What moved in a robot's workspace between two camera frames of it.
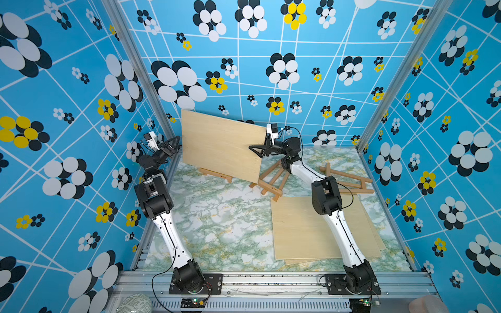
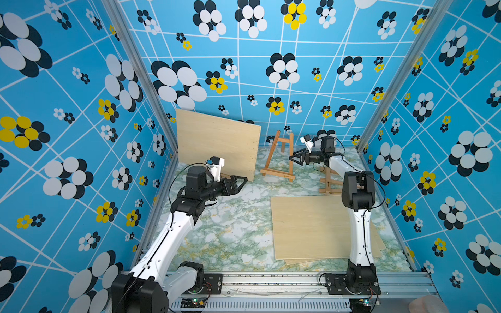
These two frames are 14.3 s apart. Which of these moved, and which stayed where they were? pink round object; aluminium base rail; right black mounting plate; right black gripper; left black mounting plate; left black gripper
Moved: right black gripper; left black gripper
Stayed: left black mounting plate; right black mounting plate; pink round object; aluminium base rail
